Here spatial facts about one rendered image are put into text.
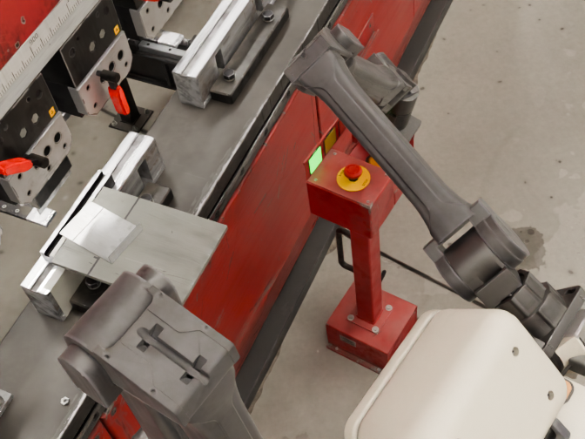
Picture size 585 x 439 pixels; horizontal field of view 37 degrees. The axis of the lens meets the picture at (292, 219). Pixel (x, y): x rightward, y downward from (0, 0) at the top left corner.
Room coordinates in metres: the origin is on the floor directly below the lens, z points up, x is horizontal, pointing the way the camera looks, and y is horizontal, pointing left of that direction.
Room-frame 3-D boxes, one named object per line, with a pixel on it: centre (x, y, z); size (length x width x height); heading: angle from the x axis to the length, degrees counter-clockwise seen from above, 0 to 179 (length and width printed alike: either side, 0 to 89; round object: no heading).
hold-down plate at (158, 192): (1.00, 0.33, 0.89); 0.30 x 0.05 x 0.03; 148
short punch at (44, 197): (1.00, 0.40, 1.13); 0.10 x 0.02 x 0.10; 148
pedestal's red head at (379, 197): (1.20, -0.17, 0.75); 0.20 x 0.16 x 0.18; 140
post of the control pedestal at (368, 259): (1.20, -0.17, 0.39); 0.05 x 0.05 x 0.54; 50
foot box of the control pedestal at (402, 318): (1.18, -0.19, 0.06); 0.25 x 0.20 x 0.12; 50
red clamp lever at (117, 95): (1.10, 0.26, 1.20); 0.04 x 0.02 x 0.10; 58
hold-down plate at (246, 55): (1.48, 0.03, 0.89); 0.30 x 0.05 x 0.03; 148
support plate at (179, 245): (0.92, 0.27, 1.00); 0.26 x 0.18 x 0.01; 58
